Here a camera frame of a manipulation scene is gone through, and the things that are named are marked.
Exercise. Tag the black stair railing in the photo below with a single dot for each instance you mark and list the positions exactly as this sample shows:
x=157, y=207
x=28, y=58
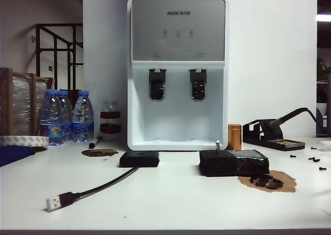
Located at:
x=55, y=51

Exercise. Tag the white water dispenser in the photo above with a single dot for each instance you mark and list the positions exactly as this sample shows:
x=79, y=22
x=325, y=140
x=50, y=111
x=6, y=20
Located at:
x=178, y=121

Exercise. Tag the black rectangular box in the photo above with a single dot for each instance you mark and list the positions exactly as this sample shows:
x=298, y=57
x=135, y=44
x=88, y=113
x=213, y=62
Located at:
x=232, y=165

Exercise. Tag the black dispenser tap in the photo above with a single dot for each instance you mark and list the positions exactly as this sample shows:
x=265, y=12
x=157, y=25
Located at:
x=198, y=85
x=157, y=85

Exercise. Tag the golden metal cylinder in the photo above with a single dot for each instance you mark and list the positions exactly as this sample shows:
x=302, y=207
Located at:
x=234, y=136

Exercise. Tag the water bottle colourful label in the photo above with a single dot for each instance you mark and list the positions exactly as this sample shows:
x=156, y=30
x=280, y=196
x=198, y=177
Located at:
x=51, y=116

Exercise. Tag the blue cloth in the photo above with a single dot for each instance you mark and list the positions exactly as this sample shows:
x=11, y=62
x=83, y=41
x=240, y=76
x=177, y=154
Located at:
x=13, y=153

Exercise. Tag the wooden frame with plastic wrap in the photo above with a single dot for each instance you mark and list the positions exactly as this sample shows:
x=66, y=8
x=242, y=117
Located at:
x=9, y=103

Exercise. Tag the large brown paper patch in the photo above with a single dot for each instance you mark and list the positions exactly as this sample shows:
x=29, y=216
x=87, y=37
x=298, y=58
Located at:
x=284, y=180

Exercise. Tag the black marker pen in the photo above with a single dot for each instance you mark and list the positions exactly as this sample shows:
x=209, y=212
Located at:
x=94, y=142

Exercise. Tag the small brown paper patch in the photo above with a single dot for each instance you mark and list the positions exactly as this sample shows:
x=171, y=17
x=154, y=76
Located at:
x=98, y=152

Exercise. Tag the black soldering iron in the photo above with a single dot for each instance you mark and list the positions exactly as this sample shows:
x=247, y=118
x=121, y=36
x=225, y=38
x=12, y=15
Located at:
x=292, y=114

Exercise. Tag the white tape roll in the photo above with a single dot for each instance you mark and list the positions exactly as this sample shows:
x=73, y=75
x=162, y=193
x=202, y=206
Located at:
x=23, y=141

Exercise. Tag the black USB hub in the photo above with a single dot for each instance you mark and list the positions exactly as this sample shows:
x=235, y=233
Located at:
x=139, y=159

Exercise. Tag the silver USB flash drive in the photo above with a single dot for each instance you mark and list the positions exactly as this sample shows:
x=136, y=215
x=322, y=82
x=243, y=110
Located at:
x=217, y=147

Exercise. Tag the white plastic lid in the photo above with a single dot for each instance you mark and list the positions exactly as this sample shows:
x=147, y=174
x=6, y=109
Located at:
x=326, y=145

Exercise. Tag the water bottle blue label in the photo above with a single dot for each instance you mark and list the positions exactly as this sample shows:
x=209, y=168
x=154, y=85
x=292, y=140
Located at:
x=82, y=116
x=67, y=110

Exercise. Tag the black soldering iron stand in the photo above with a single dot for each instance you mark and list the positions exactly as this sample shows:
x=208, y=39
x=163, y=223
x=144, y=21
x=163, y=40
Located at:
x=284, y=145

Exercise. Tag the clear jar red bands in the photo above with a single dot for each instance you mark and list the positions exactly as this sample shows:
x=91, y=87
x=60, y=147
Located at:
x=110, y=114

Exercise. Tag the ceiling light strip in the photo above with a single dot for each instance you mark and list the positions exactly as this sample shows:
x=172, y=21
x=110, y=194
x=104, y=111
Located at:
x=324, y=16

